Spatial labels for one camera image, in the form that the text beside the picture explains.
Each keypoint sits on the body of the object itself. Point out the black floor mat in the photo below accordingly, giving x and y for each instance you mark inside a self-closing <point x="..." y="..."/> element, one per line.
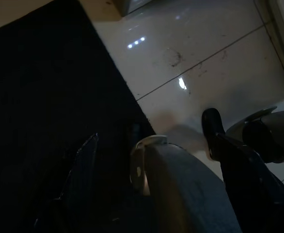
<point x="47" y="72"/>

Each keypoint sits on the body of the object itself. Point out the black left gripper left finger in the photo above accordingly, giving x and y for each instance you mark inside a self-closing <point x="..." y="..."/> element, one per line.
<point x="76" y="174"/>

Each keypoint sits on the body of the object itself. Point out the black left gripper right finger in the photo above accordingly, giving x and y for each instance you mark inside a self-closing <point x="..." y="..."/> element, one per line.
<point x="248" y="184"/>

